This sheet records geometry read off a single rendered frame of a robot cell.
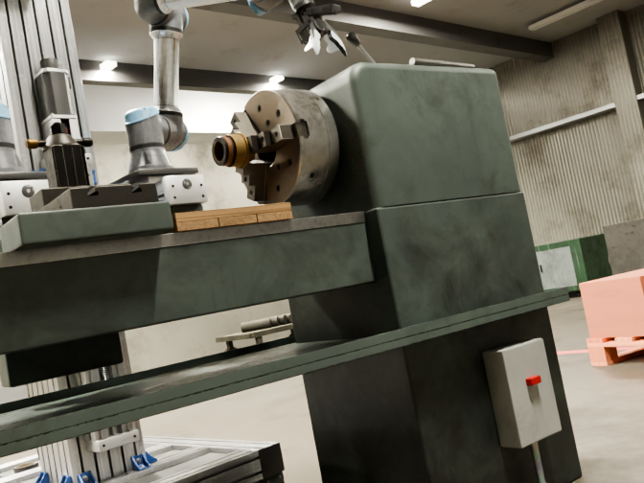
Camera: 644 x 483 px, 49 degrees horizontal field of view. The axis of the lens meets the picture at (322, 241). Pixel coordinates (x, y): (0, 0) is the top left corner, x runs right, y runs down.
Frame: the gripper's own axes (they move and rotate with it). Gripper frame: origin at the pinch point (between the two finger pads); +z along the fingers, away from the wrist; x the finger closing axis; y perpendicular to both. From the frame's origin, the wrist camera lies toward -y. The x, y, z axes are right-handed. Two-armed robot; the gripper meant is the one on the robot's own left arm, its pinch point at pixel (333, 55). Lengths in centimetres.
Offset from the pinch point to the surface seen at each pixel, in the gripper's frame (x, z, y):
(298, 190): 49, 44, -2
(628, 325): -185, 136, 30
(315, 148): 46, 37, -12
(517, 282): -5, 90, -18
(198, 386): 103, 81, -4
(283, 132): 53, 31, -10
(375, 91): 29.4, 29.0, -24.4
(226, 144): 61, 27, 2
